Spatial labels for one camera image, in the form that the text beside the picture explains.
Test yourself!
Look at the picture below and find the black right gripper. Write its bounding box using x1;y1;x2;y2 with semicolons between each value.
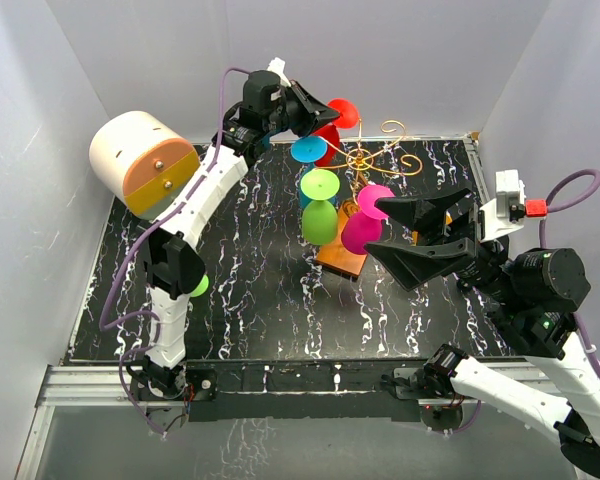
361;180;517;304

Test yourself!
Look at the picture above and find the white drum with coloured lid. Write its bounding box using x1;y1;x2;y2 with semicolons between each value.
89;111;200;221

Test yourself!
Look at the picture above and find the blue wine glass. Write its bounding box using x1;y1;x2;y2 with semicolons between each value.
291;136;327;209

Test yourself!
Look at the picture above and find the gold wire glass rack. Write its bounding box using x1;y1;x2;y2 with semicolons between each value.
329;110;424;201

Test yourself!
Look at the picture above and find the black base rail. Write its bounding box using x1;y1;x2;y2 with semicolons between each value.
129;357;486;424

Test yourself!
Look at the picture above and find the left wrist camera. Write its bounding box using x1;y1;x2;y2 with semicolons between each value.
267;57;291;87

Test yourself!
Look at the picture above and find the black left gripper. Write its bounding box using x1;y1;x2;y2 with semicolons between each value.
264;80;339;138

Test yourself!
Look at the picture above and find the red wine glass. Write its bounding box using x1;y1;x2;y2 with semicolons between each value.
314;98;360;167

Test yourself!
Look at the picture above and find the green wine glass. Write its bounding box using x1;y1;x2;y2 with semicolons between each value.
300;168;340;246
190;274;210;298

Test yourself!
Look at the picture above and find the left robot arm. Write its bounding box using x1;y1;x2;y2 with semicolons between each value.
126;57;339;399

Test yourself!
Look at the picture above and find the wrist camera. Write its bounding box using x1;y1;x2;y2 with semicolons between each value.
267;57;291;87
478;169;548;242

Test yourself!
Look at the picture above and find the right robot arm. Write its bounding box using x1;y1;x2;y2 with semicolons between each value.
366;191;600;479

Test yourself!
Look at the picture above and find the wooden rack base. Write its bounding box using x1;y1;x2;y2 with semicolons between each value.
316;199;367;281

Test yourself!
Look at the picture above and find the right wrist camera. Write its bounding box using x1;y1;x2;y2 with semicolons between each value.
478;169;548;242

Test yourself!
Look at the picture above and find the orange wine glass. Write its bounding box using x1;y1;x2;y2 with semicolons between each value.
412;211;452;246

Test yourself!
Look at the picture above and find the pink wine glass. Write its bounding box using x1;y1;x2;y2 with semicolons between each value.
341;185;394;255

